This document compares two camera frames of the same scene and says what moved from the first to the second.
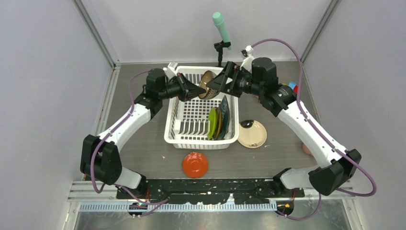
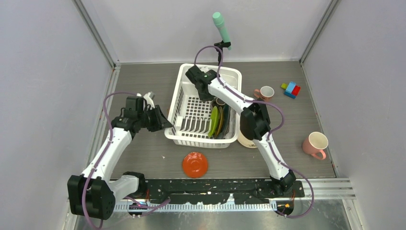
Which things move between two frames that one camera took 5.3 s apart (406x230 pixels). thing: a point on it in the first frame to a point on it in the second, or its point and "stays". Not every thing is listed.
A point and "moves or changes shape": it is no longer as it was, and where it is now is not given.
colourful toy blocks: [293, 85] stays
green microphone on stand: [219, 21] stays
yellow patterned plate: [219, 128] stays
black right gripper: [232, 72] to [206, 97]
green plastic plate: [211, 123] stays
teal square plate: [226, 119] stays
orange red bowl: [195, 165] stays
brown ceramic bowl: [210, 93] moves or changes shape
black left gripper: [188, 90] to [161, 121]
